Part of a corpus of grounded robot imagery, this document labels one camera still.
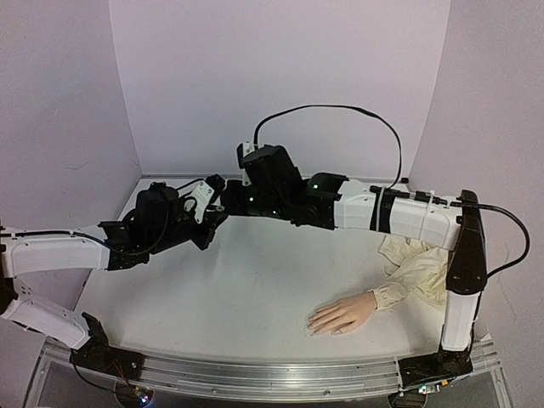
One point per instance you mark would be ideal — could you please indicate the aluminium front rail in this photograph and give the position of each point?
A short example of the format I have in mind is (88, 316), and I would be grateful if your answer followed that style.
(316, 381)

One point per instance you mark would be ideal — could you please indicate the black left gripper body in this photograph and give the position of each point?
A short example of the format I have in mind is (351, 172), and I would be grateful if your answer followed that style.
(203, 241)

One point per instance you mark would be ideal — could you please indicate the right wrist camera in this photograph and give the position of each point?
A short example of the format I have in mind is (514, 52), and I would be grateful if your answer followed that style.
(243, 151)

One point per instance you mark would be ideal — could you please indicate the cream cloth sleeve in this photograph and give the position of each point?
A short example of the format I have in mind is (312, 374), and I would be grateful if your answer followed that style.
(414, 268)

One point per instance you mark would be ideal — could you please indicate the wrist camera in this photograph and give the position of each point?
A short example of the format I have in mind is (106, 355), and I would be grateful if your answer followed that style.
(203, 195)
(243, 151)

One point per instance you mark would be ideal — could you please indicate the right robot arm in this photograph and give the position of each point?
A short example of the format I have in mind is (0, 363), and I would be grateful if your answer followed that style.
(453, 225)

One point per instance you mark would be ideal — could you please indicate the mannequin hand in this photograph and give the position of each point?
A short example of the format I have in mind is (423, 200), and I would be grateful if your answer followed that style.
(343, 316)

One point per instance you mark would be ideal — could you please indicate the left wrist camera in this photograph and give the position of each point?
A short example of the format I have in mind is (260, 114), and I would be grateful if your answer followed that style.
(203, 195)

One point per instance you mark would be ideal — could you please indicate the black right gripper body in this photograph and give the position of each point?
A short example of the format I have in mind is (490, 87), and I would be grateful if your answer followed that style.
(232, 201)

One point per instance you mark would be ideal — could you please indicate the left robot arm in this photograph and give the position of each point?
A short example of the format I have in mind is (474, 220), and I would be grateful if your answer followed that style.
(28, 251)

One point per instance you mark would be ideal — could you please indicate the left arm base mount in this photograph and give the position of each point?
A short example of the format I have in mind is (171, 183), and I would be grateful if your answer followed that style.
(96, 354)

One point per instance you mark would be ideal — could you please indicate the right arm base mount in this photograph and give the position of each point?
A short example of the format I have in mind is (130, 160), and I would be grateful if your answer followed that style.
(443, 365)

